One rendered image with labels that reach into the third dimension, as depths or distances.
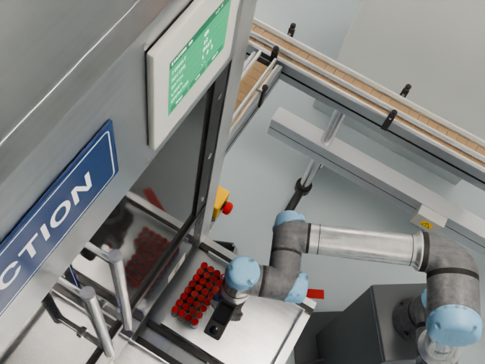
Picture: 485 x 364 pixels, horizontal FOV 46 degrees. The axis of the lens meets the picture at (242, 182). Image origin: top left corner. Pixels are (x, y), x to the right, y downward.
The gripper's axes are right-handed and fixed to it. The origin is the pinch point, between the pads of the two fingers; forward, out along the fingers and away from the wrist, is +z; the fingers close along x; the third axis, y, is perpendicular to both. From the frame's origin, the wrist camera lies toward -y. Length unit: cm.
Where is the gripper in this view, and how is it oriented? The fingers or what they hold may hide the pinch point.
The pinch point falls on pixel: (223, 315)
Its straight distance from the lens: 164.6
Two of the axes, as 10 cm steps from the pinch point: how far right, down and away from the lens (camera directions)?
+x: -8.6, -5.0, 1.3
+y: 5.0, -7.4, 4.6
